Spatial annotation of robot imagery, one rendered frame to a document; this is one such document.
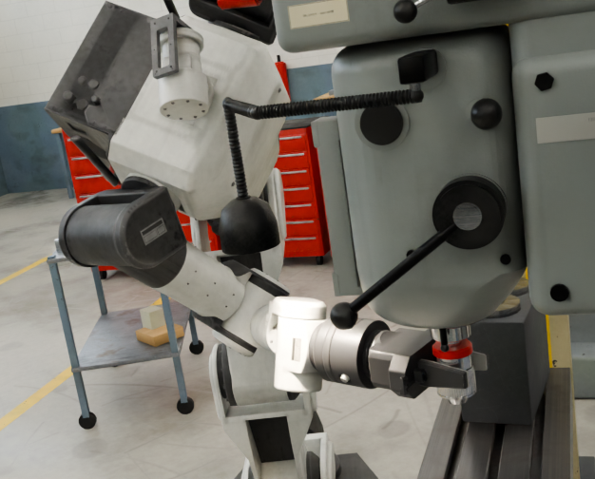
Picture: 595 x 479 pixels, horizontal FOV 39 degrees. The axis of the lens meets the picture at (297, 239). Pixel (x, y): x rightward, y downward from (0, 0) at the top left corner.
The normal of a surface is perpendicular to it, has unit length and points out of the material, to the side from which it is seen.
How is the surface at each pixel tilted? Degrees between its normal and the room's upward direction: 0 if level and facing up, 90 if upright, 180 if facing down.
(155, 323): 90
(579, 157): 90
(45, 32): 90
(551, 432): 0
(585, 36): 90
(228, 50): 58
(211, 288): 102
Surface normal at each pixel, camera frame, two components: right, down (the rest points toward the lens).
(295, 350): -0.61, -0.04
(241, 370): -0.07, 0.10
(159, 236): 0.77, 0.00
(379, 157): -0.39, 0.28
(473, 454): -0.14, -0.96
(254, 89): 0.56, 0.06
